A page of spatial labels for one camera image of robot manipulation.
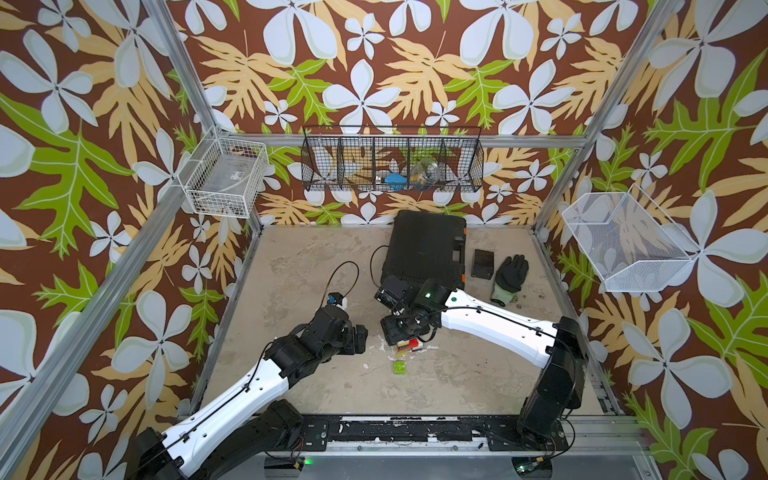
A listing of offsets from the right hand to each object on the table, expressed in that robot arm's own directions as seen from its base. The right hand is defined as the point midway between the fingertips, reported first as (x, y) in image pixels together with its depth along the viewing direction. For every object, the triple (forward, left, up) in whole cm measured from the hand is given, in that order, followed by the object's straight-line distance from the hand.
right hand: (390, 333), depth 78 cm
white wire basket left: (+38, +48, +22) cm, 65 cm away
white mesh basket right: (+20, -64, +14) cm, 69 cm away
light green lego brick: (-5, -3, -12) cm, 13 cm away
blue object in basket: (+46, -2, +15) cm, 49 cm away
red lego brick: (0, -7, -7) cm, 10 cm away
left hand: (+1, +9, 0) cm, 9 cm away
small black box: (+30, -33, -9) cm, 46 cm away
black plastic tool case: (+37, -13, -8) cm, 40 cm away
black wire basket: (+54, -1, +18) cm, 57 cm away
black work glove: (+26, -42, -12) cm, 50 cm away
